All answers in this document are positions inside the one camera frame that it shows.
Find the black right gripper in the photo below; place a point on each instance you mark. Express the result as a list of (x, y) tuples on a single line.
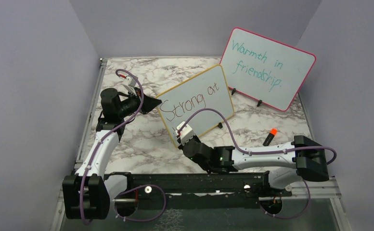
[(195, 138)]

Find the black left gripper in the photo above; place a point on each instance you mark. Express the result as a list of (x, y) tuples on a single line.
[(148, 103)]

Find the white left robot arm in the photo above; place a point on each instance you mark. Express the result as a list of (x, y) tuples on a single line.
[(87, 195)]

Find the aluminium table frame rail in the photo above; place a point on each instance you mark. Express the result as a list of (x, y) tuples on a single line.
[(78, 160)]

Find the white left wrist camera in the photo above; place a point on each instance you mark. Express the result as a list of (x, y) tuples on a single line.
[(129, 84)]

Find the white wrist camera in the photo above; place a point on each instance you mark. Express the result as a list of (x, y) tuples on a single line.
[(183, 133), (129, 84)]

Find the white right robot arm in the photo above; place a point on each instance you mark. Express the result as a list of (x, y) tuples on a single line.
[(301, 159)]

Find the black orange highlighter marker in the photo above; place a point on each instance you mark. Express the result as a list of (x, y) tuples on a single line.
[(270, 137)]

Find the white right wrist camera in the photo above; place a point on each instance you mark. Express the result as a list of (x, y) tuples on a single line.
[(183, 133)]

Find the yellow framed whiteboard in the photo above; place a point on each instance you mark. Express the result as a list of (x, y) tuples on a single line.
[(208, 89)]

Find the pink framed whiteboard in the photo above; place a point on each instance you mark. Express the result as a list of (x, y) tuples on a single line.
[(265, 69)]

